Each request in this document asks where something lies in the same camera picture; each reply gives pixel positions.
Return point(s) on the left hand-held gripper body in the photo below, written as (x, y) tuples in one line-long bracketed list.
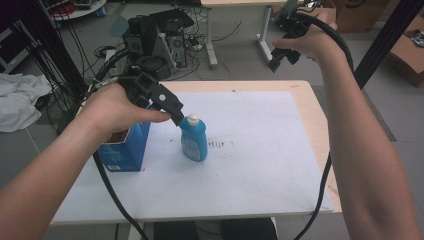
[(146, 88)]

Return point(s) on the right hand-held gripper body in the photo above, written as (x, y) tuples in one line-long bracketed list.
[(293, 25)]

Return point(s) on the blue bottle with white cap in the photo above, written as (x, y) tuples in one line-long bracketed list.
[(194, 140)]

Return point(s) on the person's right hand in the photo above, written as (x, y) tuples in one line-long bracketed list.
[(318, 43)]

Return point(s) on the person's left hand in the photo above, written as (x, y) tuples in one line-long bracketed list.
[(110, 110)]

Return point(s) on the white-legged background table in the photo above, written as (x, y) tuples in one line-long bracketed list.
[(263, 30)]

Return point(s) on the black computer tower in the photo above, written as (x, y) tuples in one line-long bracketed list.
[(160, 40)]

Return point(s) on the blue cardboard box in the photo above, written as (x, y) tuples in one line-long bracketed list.
[(128, 150)]

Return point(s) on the brown cardboard box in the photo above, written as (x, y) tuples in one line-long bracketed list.
[(361, 13), (408, 56)]

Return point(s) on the white table mat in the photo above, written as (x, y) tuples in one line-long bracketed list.
[(253, 160)]

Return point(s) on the black metal pole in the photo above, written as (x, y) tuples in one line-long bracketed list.
[(386, 36)]

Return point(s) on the round white table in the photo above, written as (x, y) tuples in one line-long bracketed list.
[(78, 8)]

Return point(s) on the white cloth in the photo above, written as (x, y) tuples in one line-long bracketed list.
[(18, 100)]

